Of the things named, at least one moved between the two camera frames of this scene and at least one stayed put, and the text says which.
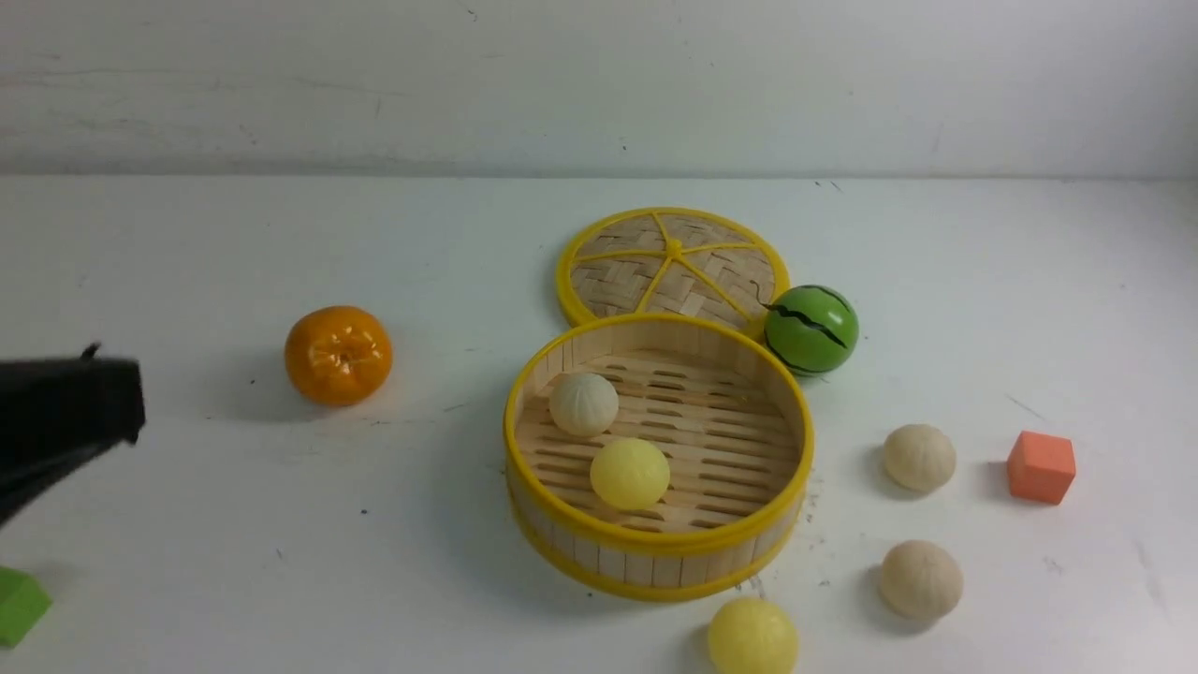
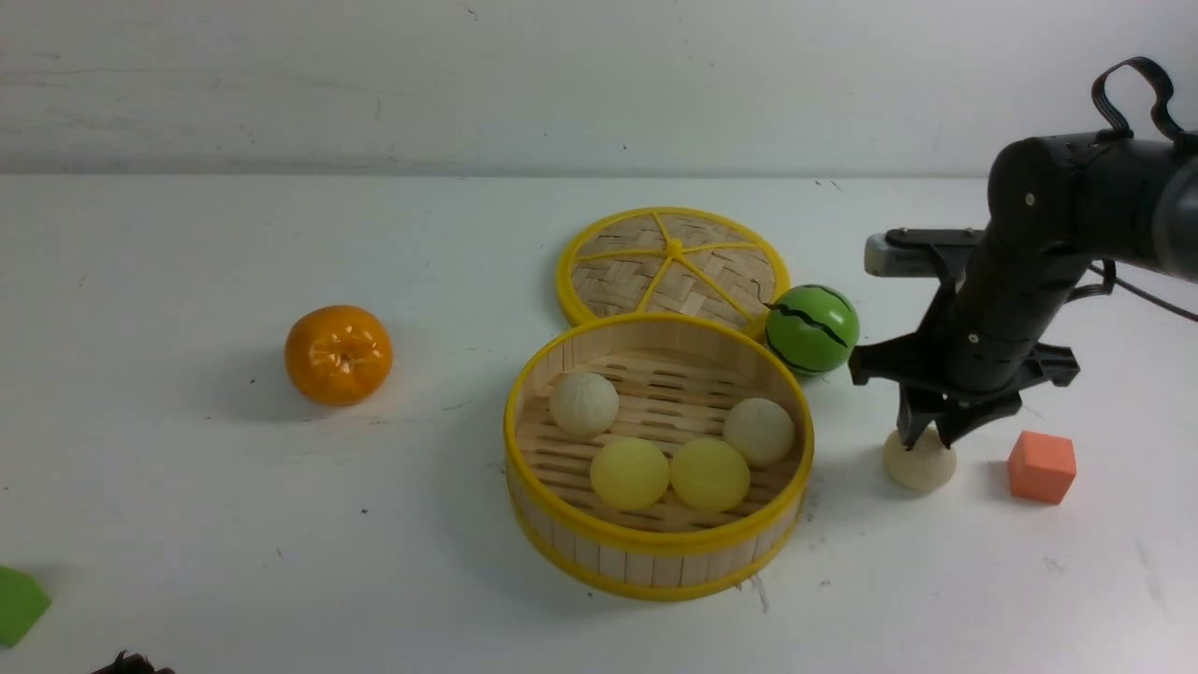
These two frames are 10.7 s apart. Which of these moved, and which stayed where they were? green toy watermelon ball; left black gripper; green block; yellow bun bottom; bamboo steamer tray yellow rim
Moved: yellow bun bottom; left black gripper
Stayed: green block; green toy watermelon ball; bamboo steamer tray yellow rim
